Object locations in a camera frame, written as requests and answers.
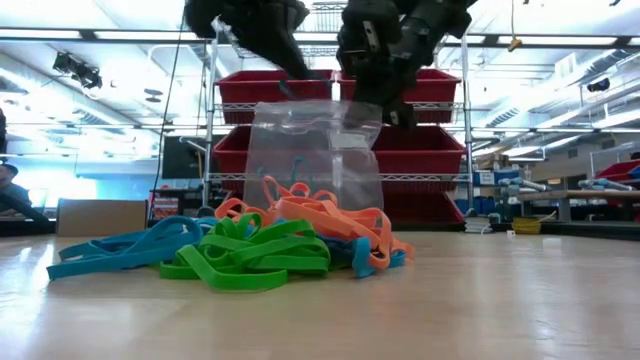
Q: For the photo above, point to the pale blue robot arm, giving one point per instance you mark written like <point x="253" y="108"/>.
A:
<point x="520" y="184"/>
<point x="605" y="184"/>

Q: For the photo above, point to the small cardboard box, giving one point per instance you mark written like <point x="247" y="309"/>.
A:
<point x="100" y="217"/>

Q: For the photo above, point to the person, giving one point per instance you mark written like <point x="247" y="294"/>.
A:
<point x="10" y="195"/>

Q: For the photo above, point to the white stacked sheets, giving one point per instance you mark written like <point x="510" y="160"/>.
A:
<point x="477" y="226"/>

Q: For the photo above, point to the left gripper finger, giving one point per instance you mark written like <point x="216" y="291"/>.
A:
<point x="282" y="52"/>

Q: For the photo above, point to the clear plastic zip bag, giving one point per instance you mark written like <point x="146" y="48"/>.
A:
<point x="310" y="145"/>

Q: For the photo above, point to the tangled green rubber bands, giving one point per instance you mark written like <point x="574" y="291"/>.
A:
<point x="240" y="255"/>

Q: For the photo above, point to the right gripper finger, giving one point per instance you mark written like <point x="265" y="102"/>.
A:
<point x="367" y="90"/>
<point x="400" y="100"/>

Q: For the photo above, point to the long ceiling light strip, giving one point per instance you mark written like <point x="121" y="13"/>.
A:
<point x="575" y="40"/>
<point x="145" y="35"/>

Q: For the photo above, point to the distant cardboard boxes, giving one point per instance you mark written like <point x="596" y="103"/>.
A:
<point x="492" y="161"/>

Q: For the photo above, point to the black monitor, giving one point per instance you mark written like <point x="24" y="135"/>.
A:
<point x="182" y="157"/>

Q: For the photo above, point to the blue rubber bands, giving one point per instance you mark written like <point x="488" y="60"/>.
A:
<point x="125" y="245"/>

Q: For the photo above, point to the red storage tray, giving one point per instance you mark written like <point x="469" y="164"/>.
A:
<point x="620" y="171"/>

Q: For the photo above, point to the blue storage bin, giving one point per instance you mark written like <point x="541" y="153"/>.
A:
<point x="484" y="178"/>
<point x="475" y="206"/>

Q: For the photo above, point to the black ceiling camera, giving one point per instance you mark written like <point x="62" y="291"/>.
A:
<point x="598" y="85"/>

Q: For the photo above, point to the orange rubber bands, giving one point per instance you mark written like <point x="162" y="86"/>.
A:
<point x="325" y="215"/>

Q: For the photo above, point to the yellow hanging plug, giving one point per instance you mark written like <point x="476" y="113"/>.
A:
<point x="514" y="44"/>

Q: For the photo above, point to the wooden workbench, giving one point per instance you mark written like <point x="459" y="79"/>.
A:
<point x="575" y="196"/>

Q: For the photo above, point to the red white box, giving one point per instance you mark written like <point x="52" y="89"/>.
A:
<point x="165" y="207"/>

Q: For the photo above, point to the yellow coil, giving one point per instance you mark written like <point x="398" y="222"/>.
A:
<point x="527" y="226"/>

